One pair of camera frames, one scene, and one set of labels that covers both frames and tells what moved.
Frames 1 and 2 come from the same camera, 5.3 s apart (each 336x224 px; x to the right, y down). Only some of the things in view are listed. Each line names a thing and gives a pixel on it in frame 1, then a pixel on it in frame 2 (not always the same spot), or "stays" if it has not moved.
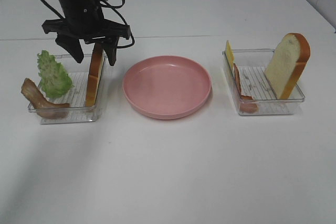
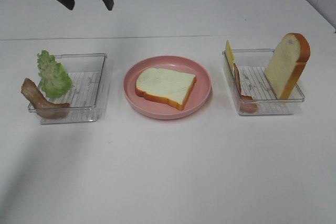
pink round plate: [167, 87] stays
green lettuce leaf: [55, 81] stays
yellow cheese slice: [230, 54] stays
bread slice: [96, 64] to [171, 86]
